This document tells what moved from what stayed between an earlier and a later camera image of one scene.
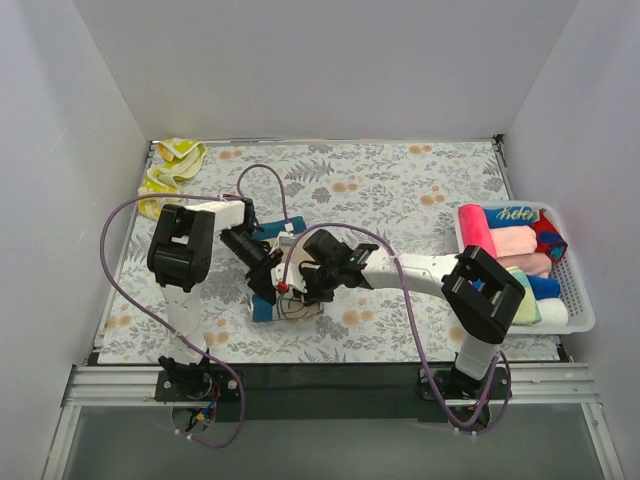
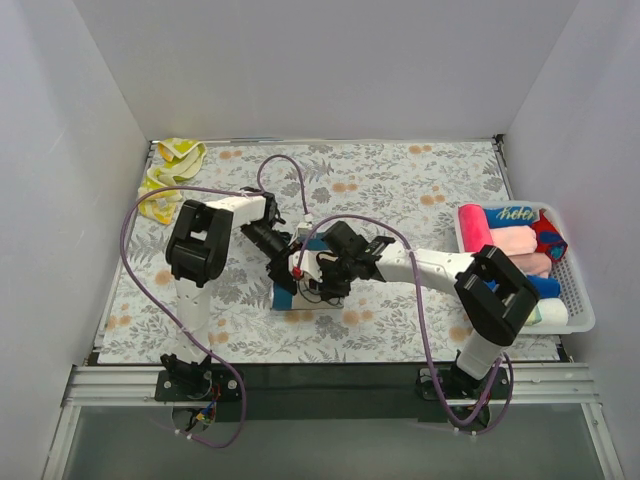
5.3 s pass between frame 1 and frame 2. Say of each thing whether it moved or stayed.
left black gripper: moved
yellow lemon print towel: stayed
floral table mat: stayed
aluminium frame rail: stayed
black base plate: stayed
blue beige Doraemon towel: moved
